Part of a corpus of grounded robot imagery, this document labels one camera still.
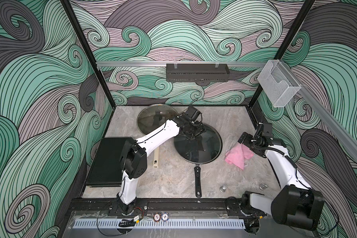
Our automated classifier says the glass lid of brown pan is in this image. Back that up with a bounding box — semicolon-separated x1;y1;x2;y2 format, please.
137;104;178;135

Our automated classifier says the aluminium rail back wall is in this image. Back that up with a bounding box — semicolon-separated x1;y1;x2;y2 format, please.
96;60;267;68

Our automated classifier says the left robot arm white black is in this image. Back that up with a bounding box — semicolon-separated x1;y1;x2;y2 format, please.
117;106;205;215

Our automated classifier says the black pan with black handle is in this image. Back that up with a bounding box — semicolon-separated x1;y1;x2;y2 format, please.
174;123;223;198

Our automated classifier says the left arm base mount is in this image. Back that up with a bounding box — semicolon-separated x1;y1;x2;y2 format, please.
108;198;148;216

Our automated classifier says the black wall shelf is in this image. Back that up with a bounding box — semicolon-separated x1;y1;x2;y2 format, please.
166;63;230;83

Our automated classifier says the aluminium rail wall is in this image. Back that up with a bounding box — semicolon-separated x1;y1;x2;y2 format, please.
282;62;357;163
96;60;267;68

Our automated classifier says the aluminium rail right wall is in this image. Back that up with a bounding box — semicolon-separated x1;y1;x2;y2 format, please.
282;62;357;163

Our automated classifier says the black hard case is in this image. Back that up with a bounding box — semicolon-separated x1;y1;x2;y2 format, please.
86;137;133;187

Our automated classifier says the brown pan with cream handle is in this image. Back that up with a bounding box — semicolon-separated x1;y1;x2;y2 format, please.
136;104;179;169

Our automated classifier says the round button pair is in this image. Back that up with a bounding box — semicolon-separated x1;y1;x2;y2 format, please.
153;212;169;222

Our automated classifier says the white slotted cable duct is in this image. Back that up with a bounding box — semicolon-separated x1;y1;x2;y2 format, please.
72;218;246;230

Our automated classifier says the pink microfibre cloth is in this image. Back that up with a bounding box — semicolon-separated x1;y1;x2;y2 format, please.
225;143;254;170

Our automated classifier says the glass lid of black pan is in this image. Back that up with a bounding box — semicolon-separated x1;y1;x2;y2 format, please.
174;123;223;165

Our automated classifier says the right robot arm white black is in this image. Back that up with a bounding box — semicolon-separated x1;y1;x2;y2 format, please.
238;123;325;231

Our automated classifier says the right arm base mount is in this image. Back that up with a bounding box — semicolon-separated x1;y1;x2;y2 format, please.
225;197;267;218

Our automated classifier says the clear plastic wall box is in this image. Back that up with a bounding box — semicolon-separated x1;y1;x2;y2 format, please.
257;59;301;108

